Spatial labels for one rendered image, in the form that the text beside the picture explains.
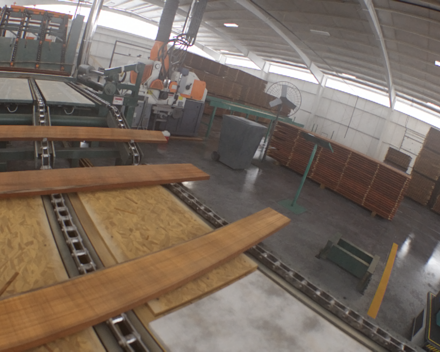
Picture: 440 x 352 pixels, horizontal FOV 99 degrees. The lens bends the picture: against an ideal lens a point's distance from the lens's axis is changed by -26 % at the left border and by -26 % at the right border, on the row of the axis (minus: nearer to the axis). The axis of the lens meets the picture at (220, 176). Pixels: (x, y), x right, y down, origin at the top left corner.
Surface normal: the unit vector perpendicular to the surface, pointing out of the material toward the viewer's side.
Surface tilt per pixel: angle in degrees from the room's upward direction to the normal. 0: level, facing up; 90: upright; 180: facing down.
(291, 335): 0
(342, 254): 90
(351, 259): 90
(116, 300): 0
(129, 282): 0
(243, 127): 94
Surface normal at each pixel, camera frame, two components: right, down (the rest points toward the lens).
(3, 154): 0.68, 0.42
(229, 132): -0.70, 0.11
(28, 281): 0.27, -0.91
